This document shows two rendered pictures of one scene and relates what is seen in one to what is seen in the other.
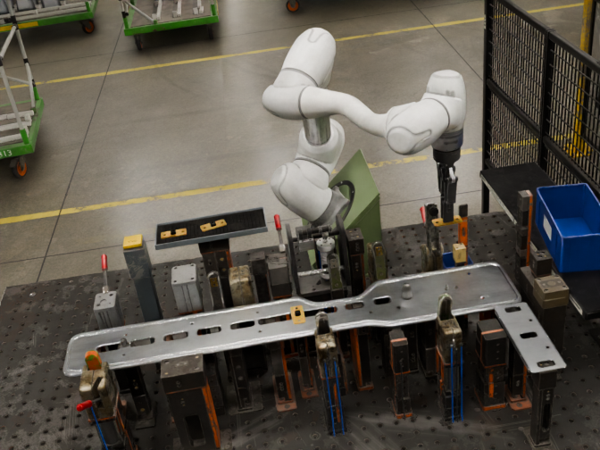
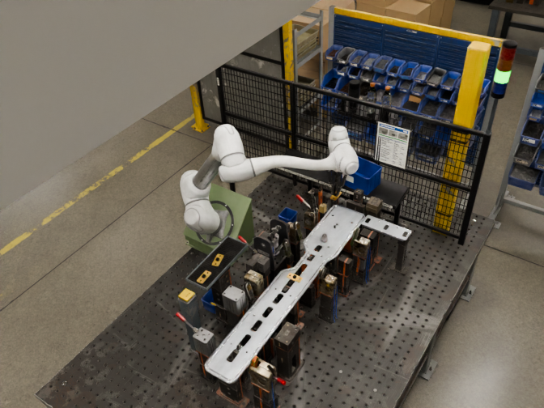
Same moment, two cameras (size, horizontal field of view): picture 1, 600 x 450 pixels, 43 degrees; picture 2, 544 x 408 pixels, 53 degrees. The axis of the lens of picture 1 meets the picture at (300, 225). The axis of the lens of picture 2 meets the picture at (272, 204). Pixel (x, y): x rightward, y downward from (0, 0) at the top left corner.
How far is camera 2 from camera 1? 1.99 m
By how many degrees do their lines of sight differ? 42
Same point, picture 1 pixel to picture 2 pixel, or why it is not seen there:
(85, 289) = (99, 355)
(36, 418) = not seen: outside the picture
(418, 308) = (336, 242)
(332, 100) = (274, 161)
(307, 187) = (210, 214)
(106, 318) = (210, 343)
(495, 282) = (346, 213)
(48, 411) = not seen: outside the picture
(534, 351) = (396, 231)
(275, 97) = (235, 172)
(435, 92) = (341, 139)
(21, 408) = not seen: outside the picture
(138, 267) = (194, 308)
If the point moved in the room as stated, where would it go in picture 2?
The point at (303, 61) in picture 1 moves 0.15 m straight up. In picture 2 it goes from (236, 146) to (234, 121)
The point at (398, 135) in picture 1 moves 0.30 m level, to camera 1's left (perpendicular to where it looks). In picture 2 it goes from (352, 166) to (320, 198)
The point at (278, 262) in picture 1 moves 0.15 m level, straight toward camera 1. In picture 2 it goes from (262, 258) to (285, 269)
